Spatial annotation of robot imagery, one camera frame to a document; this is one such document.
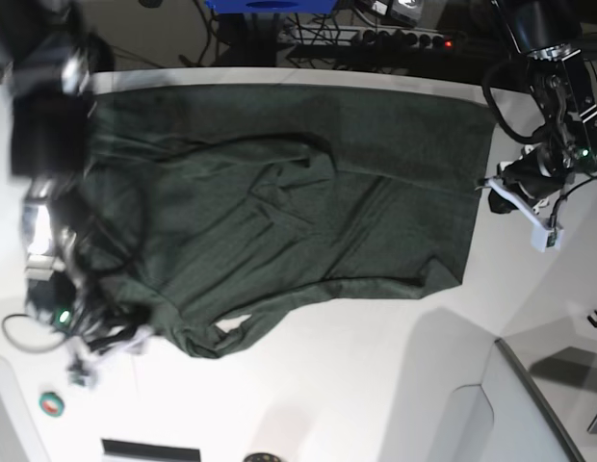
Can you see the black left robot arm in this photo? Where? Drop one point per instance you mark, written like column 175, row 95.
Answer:
column 541, row 40

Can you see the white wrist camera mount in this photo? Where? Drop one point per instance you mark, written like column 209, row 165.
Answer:
column 85, row 363
column 546, row 232

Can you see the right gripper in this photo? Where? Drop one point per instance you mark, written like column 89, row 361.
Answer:
column 100, row 323

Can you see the black round knob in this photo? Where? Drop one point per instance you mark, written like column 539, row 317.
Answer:
column 262, row 457

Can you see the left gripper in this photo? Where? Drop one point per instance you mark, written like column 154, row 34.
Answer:
column 534, row 177

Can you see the dark green t-shirt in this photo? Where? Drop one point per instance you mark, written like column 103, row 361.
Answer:
column 218, row 210

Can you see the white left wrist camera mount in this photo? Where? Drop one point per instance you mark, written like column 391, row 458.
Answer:
column 546, row 232

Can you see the green red round button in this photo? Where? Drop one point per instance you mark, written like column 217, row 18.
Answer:
column 51, row 404

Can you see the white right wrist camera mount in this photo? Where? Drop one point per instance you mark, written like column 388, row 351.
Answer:
column 85, row 363

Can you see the black white label plate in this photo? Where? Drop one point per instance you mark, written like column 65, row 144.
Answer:
column 146, row 452

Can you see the grey power strip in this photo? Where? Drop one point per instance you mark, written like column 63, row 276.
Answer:
column 385, row 37

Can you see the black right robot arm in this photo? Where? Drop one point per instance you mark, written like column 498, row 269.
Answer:
column 48, row 57

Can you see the blue plastic bin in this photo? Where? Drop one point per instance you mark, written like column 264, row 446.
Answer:
column 271, row 6

